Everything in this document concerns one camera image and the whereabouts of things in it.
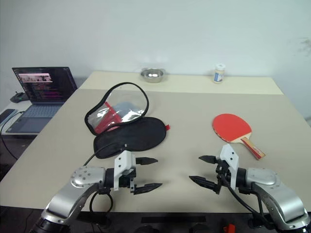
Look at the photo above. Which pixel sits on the open grey laptop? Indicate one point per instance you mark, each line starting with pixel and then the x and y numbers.
pixel 43 87

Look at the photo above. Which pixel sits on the black handheld controller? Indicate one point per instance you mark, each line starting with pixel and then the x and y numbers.
pixel 18 97

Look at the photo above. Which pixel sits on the stainless steel bowl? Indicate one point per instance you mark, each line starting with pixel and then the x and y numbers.
pixel 152 75

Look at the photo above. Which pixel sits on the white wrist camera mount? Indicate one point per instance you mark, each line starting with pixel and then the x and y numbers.
pixel 124 161
pixel 229 155

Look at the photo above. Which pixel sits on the black red paddle case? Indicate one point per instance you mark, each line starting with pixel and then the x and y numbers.
pixel 136 133

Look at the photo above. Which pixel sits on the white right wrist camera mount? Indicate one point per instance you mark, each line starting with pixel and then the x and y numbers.
pixel 229 155

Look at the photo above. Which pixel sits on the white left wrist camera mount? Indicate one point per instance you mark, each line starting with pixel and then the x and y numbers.
pixel 124 161

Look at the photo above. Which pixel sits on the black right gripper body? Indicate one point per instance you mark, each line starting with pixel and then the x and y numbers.
pixel 223 173

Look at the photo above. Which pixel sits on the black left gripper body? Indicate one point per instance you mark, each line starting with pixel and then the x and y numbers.
pixel 127 180

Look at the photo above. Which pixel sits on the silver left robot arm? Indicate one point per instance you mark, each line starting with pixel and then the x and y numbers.
pixel 87 176

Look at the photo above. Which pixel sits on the small red object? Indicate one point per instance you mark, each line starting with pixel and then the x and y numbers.
pixel 229 228

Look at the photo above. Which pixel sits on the black phone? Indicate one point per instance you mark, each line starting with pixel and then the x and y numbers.
pixel 6 115

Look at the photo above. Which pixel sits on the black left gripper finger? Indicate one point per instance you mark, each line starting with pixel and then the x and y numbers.
pixel 147 188
pixel 147 160

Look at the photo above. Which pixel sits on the small white labelled bottle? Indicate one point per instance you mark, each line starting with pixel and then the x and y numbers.
pixel 219 74

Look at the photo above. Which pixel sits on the red table tennis paddle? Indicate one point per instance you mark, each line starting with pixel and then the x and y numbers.
pixel 229 126

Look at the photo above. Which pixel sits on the black flat bar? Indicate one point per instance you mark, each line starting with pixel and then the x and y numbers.
pixel 173 220

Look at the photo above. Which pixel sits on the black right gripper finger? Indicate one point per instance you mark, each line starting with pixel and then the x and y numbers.
pixel 209 159
pixel 205 184

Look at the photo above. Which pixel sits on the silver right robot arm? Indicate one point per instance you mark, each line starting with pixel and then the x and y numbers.
pixel 264 177

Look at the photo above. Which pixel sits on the dark rounded shape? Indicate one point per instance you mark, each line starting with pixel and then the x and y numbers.
pixel 147 229

